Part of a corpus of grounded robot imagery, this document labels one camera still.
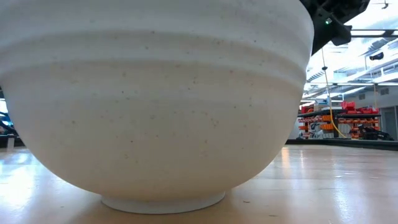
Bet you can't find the white ceramic bowl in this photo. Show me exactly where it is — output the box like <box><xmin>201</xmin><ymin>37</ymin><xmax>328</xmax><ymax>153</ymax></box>
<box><xmin>0</xmin><ymin>0</ymin><xmax>315</xmax><ymax>215</ymax></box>

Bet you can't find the shelf with orange bins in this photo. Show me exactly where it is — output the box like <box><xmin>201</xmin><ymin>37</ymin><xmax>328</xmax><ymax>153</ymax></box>
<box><xmin>297</xmin><ymin>108</ymin><xmax>382</xmax><ymax>140</ymax></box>

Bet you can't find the flat red storage box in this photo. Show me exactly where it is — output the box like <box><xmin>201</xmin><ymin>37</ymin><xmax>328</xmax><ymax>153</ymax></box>
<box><xmin>356</xmin><ymin>106</ymin><xmax>380</xmax><ymax>114</ymax></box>

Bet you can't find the black machine by shelf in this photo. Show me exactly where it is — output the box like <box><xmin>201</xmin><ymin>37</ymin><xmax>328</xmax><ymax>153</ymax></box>
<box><xmin>357</xmin><ymin>123</ymin><xmax>395</xmax><ymax>141</ymax></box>

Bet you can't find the grey door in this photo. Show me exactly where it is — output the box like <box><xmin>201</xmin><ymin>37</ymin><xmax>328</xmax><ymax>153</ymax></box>
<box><xmin>381</xmin><ymin>105</ymin><xmax>398</xmax><ymax>141</ymax></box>

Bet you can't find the black ceiling beam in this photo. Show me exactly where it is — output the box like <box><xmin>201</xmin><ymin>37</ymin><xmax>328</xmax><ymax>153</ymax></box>
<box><xmin>350</xmin><ymin>29</ymin><xmax>398</xmax><ymax>39</ymax></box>

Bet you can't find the hanging yellow cable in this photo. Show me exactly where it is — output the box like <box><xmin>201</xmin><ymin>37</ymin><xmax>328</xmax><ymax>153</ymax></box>
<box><xmin>321</xmin><ymin>46</ymin><xmax>348</xmax><ymax>139</ymax></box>

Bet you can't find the black aluminium table frame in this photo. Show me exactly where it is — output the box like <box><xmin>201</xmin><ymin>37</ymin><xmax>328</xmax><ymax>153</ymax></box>
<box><xmin>0</xmin><ymin>133</ymin><xmax>398</xmax><ymax>152</ymax></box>

